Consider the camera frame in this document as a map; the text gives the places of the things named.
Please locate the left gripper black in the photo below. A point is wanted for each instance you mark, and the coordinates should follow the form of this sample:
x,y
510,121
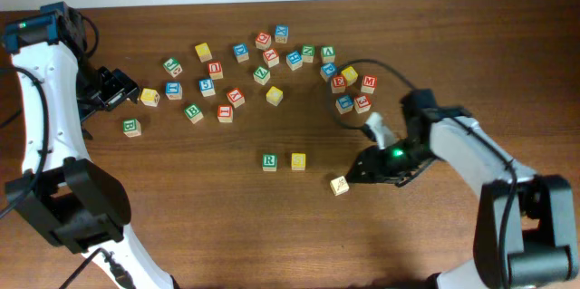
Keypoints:
x,y
111,91

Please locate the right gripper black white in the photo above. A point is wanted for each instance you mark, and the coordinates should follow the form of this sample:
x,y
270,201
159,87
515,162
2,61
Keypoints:
x,y
378,163

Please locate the yellow S block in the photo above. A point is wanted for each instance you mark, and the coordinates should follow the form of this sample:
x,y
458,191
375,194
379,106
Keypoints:
x,y
339,185
298,161

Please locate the green R block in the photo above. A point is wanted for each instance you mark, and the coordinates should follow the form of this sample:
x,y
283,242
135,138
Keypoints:
x,y
269,162

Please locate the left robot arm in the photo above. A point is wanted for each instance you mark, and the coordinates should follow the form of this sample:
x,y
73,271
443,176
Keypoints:
x,y
62,194

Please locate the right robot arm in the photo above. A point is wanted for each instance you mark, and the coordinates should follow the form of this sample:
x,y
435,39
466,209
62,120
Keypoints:
x,y
525,232

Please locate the yellow W block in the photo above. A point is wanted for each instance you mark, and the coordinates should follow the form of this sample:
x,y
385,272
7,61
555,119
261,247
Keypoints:
x,y
149,97

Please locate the green B block left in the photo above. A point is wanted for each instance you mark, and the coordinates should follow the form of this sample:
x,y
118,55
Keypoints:
x,y
131,128

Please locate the green b block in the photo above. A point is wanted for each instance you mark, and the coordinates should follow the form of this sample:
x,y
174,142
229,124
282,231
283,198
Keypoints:
x,y
131,128
193,113

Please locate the green J block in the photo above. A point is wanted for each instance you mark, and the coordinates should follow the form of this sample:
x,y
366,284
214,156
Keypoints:
x,y
172,67

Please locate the red 3 block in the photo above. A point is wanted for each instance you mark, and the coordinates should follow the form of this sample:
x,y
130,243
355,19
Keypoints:
x,y
362,103

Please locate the blue E block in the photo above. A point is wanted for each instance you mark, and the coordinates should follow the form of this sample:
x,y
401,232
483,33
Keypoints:
x,y
344,104

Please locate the green B block centre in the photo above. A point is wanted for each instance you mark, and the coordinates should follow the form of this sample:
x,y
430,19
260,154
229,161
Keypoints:
x,y
193,113

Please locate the red M block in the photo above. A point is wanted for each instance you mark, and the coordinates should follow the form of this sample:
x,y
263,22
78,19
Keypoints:
x,y
369,84

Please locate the red E block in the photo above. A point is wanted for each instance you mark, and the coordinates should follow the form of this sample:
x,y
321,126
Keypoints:
x,y
338,84

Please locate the blue 5 block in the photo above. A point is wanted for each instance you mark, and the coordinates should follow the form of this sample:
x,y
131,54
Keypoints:
x,y
206,87

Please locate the yellow block right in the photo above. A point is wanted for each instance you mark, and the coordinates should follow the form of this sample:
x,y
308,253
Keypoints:
x,y
350,75

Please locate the yellow block top left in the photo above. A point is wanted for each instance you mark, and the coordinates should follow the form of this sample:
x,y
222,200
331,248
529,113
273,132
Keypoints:
x,y
203,52

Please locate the red U block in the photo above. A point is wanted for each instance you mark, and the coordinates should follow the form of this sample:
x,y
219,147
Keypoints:
x,y
215,70

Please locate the blue P block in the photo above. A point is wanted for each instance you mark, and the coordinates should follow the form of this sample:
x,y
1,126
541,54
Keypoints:
x,y
328,70

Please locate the red I block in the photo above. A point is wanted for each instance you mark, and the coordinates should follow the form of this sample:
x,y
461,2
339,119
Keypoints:
x,y
225,113

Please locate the yellow block centre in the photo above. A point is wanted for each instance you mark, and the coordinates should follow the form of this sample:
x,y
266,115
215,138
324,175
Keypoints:
x,y
274,96

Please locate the green V block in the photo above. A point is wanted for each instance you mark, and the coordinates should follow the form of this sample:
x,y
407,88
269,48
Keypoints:
x,y
328,54

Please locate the red K block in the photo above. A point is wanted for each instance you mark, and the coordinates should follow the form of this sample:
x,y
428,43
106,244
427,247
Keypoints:
x,y
236,97

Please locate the blue H block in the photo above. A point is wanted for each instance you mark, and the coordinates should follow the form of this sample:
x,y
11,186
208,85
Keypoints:
x,y
294,60

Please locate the green N block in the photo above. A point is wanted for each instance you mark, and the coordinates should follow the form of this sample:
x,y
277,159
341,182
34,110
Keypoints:
x,y
307,53

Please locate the blue D block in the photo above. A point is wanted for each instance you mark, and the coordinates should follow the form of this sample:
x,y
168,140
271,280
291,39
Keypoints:
x,y
241,52

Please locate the green Z block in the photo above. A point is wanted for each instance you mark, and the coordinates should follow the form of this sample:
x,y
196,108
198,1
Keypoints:
x,y
261,75

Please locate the red Y block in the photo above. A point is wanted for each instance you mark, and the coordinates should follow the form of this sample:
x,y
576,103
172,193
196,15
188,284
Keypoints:
x,y
271,57

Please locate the red C block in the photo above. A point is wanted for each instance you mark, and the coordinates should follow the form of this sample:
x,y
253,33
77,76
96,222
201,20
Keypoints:
x,y
263,41

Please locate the blue X block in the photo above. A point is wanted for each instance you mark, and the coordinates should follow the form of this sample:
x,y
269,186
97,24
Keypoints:
x,y
281,33

